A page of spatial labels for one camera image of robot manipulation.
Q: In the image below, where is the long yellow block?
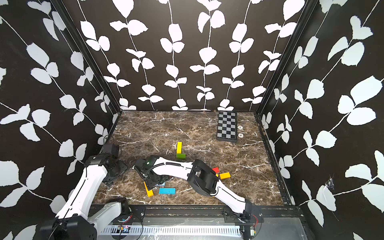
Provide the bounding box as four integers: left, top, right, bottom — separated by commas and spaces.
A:
144, 183, 154, 198

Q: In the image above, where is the green block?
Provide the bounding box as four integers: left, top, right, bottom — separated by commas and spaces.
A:
176, 154, 186, 160

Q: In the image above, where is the black white checkerboard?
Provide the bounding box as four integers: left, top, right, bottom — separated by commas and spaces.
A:
217, 111, 238, 143

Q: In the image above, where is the small yellow block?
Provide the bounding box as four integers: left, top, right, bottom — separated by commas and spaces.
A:
219, 172, 231, 180

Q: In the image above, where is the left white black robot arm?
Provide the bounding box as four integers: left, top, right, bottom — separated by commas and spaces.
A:
37, 144, 133, 240

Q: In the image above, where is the cyan block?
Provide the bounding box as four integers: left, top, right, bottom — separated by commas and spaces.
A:
159, 188, 176, 195

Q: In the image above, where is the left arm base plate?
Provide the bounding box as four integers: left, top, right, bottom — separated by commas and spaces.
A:
117, 205, 146, 224

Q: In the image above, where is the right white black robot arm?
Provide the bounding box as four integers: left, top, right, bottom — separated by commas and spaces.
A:
133, 156, 253, 219

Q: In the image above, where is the white slotted cable duct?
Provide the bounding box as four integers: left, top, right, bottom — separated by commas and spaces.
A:
100, 225, 242, 237

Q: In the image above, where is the red block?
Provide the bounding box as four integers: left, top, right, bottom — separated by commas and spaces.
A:
212, 167, 220, 174

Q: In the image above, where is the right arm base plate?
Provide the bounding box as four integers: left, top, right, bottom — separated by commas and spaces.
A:
222, 205, 265, 225

